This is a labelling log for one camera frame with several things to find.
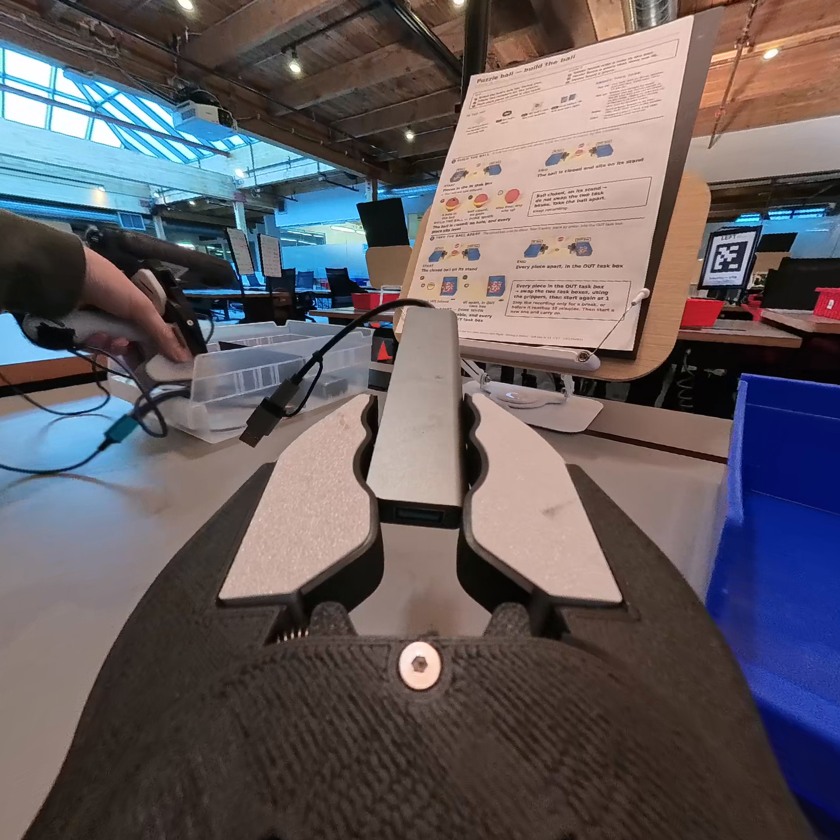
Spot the white stand base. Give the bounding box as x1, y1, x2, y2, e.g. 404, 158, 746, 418
459, 374, 605, 434

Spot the teal cable with plug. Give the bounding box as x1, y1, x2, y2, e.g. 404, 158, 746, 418
0, 387, 173, 475

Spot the black backing board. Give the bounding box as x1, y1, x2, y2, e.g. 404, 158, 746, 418
357, 197, 412, 249

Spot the grey metal USB hub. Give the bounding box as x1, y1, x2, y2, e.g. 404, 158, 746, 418
366, 308, 468, 530

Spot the wooden document stand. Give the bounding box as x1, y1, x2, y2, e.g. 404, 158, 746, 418
395, 171, 714, 383
364, 245, 415, 287

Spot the white ceiling projector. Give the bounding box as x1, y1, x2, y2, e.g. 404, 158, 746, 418
172, 101, 239, 133

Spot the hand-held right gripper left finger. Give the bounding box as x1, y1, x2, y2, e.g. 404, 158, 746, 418
218, 392, 383, 606

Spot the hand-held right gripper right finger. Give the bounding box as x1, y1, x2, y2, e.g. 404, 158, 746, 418
458, 392, 623, 606

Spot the blue plastic bin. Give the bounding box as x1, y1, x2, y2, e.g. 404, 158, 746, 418
705, 374, 840, 840

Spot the wooden table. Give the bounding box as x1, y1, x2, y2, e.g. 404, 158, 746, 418
676, 308, 840, 349

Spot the black box with red triangle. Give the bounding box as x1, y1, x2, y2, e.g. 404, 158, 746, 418
369, 327, 399, 389

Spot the black-white marker sign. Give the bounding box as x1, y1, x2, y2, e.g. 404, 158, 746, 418
699, 225, 764, 291

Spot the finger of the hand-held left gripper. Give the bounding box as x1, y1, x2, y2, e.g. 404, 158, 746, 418
143, 353, 198, 385

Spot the black hub cable with plug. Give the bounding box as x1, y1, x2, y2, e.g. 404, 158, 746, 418
238, 298, 454, 449

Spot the printed instruction sheet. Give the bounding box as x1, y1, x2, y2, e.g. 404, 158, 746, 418
419, 14, 695, 353

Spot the grey desk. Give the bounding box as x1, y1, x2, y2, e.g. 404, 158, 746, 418
0, 377, 732, 840

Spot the clear plastic organizer box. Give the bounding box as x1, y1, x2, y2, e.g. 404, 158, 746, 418
108, 319, 375, 445

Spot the person's left hand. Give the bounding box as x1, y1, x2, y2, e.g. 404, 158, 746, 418
77, 246, 196, 378

